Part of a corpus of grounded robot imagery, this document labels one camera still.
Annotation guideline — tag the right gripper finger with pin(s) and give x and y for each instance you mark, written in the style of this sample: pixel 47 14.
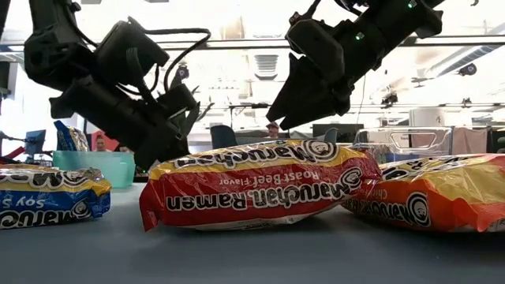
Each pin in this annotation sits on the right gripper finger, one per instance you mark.
pixel 323 105
pixel 294 90

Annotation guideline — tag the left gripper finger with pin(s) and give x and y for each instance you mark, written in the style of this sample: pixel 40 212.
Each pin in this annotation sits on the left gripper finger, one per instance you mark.
pixel 180 138
pixel 152 152

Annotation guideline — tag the red beef ramen pack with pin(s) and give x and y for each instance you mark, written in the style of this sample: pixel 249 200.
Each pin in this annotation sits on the red beef ramen pack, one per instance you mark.
pixel 256 189

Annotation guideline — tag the orange chicken ramen pack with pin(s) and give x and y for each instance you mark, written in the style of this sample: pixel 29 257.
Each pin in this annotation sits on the orange chicken ramen pack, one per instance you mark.
pixel 442 197

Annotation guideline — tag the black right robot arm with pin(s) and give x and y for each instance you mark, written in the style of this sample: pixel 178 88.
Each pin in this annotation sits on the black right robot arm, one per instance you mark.
pixel 426 16

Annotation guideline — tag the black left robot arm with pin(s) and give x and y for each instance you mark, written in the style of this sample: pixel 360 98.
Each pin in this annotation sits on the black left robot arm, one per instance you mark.
pixel 55 51

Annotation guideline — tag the red board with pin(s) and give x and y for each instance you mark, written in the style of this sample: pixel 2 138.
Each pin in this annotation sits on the red board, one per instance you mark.
pixel 113 143

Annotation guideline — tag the person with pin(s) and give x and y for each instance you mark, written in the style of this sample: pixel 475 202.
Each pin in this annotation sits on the person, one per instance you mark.
pixel 101 144
pixel 272 129

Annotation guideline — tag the teal plastic bin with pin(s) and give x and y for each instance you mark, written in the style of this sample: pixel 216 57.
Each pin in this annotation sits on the teal plastic bin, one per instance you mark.
pixel 114 167

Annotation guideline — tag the grey-blue plastic bin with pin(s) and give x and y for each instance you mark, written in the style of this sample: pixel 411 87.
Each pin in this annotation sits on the grey-blue plastic bin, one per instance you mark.
pixel 223 137

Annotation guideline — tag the clear plastic bin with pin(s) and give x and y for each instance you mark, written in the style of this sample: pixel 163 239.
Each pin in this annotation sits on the clear plastic bin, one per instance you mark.
pixel 371 136

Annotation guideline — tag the small tilted monitor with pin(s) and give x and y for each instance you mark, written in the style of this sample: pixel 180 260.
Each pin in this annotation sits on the small tilted monitor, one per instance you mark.
pixel 35 141

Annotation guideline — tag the white cabinet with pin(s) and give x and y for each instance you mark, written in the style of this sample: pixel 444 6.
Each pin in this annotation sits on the white cabinet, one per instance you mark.
pixel 428 117

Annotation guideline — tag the pink hanging cloth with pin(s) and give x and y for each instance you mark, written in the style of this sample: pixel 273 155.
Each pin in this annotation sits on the pink hanging cloth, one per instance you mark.
pixel 469 140

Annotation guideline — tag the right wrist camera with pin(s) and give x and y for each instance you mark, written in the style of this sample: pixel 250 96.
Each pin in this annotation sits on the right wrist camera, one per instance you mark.
pixel 315 47

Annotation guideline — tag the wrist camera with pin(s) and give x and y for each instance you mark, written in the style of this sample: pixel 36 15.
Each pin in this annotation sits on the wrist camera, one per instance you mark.
pixel 315 47
pixel 126 47

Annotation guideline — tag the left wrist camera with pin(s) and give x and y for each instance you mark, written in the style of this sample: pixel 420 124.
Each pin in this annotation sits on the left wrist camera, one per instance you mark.
pixel 126 47

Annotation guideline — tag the black ceiling camera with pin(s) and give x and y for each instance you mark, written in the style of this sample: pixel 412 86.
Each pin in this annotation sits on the black ceiling camera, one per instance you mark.
pixel 182 72
pixel 467 69

